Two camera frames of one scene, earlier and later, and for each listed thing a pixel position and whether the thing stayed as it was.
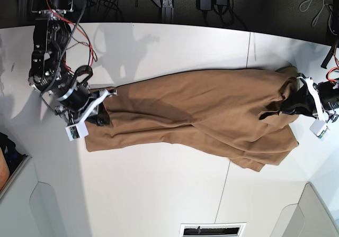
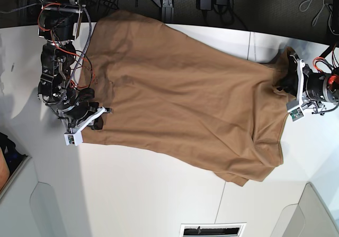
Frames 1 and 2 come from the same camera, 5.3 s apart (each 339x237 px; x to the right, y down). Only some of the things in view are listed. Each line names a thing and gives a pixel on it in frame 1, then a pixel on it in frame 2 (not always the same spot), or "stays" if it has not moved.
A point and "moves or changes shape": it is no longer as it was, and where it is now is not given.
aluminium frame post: (167, 9) stays
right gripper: (324, 95) -> (310, 87)
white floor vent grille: (213, 229) stays
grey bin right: (310, 217) stays
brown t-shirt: (215, 110) moves or changes shape
